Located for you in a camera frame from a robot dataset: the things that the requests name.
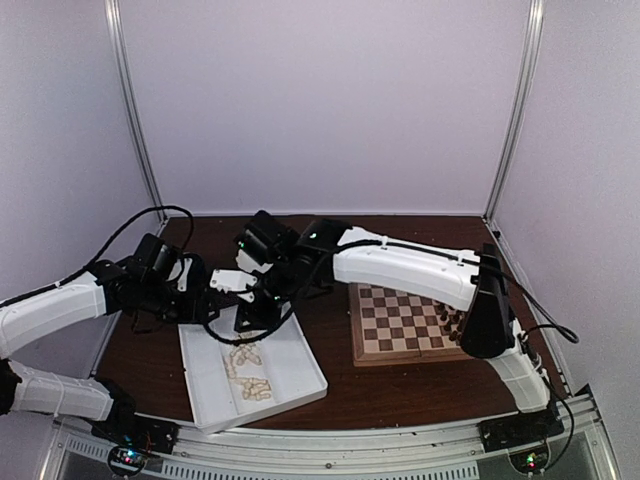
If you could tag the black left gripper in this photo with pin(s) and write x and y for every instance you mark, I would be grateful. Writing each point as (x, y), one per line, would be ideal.
(267, 240)

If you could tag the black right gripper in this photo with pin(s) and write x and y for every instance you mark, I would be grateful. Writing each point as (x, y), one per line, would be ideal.
(145, 287)

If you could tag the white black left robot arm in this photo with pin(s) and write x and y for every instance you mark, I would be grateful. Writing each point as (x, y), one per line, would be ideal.
(91, 292)

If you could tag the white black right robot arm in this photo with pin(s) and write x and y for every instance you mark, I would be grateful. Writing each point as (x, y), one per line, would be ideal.
(331, 251)

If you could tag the wooden chess board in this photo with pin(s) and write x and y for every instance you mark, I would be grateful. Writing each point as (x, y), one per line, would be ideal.
(391, 327)

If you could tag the pile of white chess pieces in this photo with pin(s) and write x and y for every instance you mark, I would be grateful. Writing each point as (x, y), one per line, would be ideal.
(246, 373)

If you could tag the row of dark chess pieces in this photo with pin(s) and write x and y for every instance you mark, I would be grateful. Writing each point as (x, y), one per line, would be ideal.
(450, 321)

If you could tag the white compartment tray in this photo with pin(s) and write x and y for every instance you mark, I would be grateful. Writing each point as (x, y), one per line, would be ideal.
(295, 376)

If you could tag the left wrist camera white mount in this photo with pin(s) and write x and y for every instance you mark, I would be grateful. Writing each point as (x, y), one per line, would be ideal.
(179, 274)

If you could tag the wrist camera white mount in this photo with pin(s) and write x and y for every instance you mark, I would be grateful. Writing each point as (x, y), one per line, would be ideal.
(232, 281)
(179, 274)

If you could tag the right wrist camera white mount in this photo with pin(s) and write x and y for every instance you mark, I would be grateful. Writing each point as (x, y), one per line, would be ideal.
(232, 281)

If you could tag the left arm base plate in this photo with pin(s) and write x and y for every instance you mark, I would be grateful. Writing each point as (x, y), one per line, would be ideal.
(147, 435)

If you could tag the right aluminium corner post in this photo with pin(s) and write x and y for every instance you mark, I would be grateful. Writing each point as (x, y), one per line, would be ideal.
(529, 61)

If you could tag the aluminium corner post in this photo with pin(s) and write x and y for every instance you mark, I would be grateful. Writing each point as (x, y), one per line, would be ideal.
(117, 37)
(529, 61)

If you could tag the left aluminium corner post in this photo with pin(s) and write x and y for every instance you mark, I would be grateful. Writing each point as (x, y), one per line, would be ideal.
(117, 37)

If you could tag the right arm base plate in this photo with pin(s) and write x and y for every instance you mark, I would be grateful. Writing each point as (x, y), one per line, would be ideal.
(519, 429)

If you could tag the aluminium front frame rail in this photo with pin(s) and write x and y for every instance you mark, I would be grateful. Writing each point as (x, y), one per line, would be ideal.
(451, 450)

